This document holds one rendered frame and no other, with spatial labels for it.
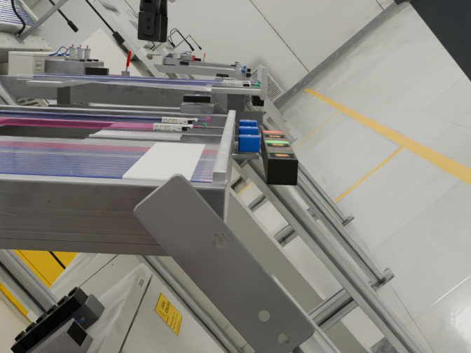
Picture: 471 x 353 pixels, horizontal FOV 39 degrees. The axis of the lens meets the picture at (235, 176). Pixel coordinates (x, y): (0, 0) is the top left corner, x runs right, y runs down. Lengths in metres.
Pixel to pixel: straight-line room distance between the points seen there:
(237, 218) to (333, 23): 7.28
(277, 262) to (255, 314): 1.02
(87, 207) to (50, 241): 0.04
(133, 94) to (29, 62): 0.42
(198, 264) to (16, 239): 0.16
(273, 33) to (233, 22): 0.53
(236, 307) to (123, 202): 0.13
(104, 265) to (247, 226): 0.72
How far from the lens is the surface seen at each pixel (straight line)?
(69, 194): 0.58
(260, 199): 2.76
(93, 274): 2.16
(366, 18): 8.79
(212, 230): 0.52
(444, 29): 1.24
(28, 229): 0.59
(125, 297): 1.14
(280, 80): 8.65
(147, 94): 2.02
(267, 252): 1.55
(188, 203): 0.52
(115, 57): 5.64
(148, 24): 0.99
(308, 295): 1.59
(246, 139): 0.92
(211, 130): 1.03
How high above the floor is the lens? 0.79
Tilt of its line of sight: 7 degrees down
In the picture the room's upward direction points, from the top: 41 degrees counter-clockwise
